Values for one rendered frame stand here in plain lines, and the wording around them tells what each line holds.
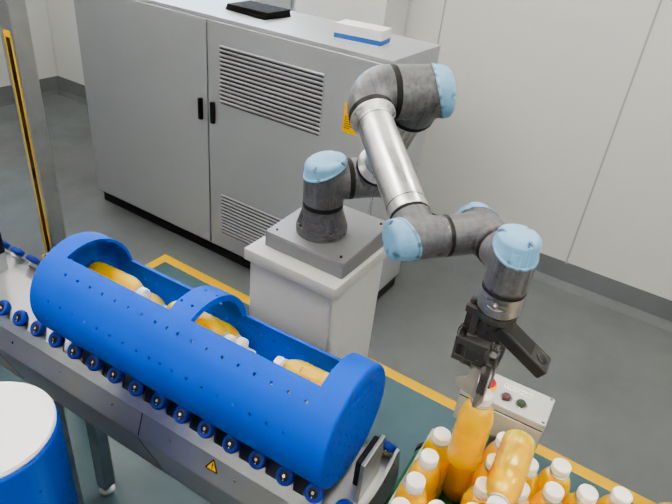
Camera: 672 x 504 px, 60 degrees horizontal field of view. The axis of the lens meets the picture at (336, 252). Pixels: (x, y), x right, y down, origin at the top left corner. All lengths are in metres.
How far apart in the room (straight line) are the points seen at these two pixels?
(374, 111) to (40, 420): 0.96
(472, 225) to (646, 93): 2.70
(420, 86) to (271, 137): 1.93
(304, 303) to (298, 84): 1.50
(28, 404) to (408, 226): 0.94
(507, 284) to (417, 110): 0.47
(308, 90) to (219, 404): 1.91
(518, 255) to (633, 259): 3.03
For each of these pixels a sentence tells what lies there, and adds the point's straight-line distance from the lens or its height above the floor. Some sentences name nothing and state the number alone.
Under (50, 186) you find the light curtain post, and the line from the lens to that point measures 2.31.
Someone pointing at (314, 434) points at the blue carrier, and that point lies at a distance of 1.19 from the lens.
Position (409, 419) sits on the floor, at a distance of 2.85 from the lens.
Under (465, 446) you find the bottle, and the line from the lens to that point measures 1.24.
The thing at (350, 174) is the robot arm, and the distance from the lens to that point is 1.61.
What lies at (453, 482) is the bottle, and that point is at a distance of 1.43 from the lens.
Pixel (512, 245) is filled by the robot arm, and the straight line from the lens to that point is 0.96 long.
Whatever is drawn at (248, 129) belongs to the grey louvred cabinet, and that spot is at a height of 0.92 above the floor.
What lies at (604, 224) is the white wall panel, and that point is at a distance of 3.91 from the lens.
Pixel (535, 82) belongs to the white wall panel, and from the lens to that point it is 3.77.
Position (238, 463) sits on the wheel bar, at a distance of 1.45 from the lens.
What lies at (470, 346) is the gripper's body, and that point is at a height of 1.40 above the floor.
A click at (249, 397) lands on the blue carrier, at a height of 1.16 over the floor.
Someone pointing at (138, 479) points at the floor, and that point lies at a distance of 2.61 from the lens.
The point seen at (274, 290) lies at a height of 1.04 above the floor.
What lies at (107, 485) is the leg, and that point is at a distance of 2.55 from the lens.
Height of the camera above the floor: 2.07
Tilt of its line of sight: 32 degrees down
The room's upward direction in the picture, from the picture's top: 6 degrees clockwise
